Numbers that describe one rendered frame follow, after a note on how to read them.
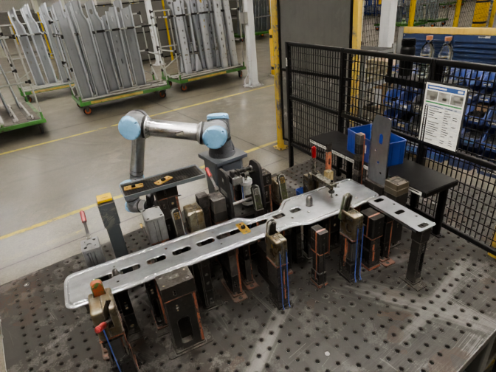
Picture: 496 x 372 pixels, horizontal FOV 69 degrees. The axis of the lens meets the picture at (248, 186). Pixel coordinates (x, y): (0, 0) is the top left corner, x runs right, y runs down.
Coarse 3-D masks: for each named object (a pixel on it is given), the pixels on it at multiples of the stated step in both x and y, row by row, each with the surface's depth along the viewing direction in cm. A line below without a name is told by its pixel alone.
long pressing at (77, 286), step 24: (312, 192) 176; (336, 192) 174; (360, 192) 172; (264, 216) 160; (288, 216) 159; (312, 216) 157; (192, 240) 149; (216, 240) 148; (240, 240) 146; (120, 264) 139; (144, 264) 138; (168, 264) 136; (192, 264) 137; (72, 288) 129; (120, 288) 128
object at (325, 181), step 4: (316, 172) 178; (312, 176) 177; (316, 176) 174; (320, 176) 174; (324, 176) 173; (316, 180) 175; (320, 180) 171; (324, 180) 170; (328, 180) 170; (332, 180) 166; (324, 184) 170; (328, 184) 167; (332, 184) 166; (336, 184) 166; (332, 188) 167; (328, 192) 169; (332, 192) 168
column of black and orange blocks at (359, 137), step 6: (360, 132) 187; (360, 138) 183; (360, 144) 185; (354, 150) 190; (360, 150) 187; (354, 156) 191; (360, 156) 189; (354, 162) 193; (360, 162) 191; (354, 168) 195; (360, 168) 192; (354, 174) 197; (360, 174) 194; (354, 180) 197; (360, 180) 196
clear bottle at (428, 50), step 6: (432, 36) 171; (426, 42) 174; (432, 42) 173; (426, 48) 173; (432, 48) 173; (420, 54) 177; (426, 54) 174; (432, 54) 174; (426, 66) 176; (420, 78) 181; (426, 78) 179
